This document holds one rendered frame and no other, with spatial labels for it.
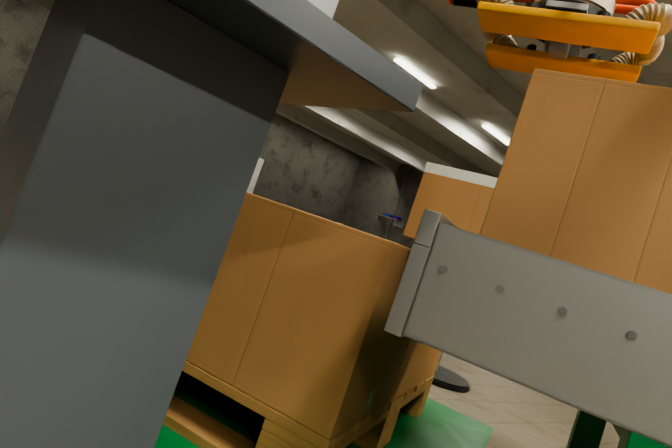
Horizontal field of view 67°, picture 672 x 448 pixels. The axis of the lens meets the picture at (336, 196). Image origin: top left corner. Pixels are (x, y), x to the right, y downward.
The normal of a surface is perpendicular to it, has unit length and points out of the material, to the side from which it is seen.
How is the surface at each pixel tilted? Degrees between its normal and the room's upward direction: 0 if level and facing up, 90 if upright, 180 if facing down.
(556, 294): 90
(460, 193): 90
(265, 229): 90
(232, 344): 90
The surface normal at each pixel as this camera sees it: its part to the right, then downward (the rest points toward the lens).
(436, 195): -0.51, -0.23
